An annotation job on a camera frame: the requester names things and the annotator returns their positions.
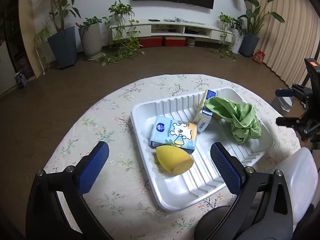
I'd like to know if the tall potted plant dark pot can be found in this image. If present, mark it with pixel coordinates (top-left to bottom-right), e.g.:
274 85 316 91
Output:
29 0 82 70

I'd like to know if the floral tablecloth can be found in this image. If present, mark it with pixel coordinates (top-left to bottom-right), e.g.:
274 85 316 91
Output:
44 74 302 240

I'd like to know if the red paper bag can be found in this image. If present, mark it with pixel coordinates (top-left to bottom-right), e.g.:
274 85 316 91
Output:
252 49 266 66

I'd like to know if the grassy houseplant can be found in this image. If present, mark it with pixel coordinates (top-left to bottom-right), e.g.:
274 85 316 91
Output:
32 21 54 75

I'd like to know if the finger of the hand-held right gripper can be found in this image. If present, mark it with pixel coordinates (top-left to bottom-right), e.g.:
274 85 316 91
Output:
275 89 294 98
275 116 301 129

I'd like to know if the white plastic tray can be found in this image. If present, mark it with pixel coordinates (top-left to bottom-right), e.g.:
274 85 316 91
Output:
131 87 274 212

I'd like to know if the cartoon print tissue pack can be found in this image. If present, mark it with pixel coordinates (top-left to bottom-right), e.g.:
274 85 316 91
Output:
193 89 217 134
149 115 198 154

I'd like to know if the translucent plastic container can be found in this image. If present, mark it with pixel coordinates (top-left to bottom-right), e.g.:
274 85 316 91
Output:
262 147 316 227

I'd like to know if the red storage box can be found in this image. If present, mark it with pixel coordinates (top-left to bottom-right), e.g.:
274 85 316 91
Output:
139 37 163 48
163 36 187 47

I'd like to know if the yellow cup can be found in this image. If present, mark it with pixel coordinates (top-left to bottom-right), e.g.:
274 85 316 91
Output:
155 145 194 176

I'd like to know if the large-leaf plant dark pot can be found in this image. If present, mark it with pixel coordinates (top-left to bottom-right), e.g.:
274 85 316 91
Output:
227 0 286 58

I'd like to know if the clutter on console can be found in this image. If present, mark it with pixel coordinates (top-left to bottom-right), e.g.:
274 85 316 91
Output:
163 16 206 26

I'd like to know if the white television console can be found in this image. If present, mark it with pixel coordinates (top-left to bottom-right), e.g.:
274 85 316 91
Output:
107 19 240 46

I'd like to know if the small plant ribbed grey pot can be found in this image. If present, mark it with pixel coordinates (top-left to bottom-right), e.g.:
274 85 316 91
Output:
78 16 107 61

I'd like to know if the beige curtain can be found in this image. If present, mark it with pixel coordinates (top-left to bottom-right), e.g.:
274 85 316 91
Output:
256 0 320 88

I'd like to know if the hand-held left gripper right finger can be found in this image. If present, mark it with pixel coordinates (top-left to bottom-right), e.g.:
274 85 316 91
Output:
210 142 294 240

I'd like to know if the green cloth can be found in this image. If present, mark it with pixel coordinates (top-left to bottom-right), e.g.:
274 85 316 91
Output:
204 96 262 144

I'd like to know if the grey trash can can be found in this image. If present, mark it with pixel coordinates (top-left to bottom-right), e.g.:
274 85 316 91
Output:
271 95 294 112

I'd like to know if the trailing vine plant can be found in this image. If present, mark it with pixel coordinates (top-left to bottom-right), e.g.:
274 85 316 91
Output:
94 0 146 67

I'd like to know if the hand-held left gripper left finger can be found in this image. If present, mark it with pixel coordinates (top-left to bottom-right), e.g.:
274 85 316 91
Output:
25 141 113 240

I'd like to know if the trailing plant white pot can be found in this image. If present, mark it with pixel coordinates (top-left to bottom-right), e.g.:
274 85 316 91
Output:
203 12 245 61

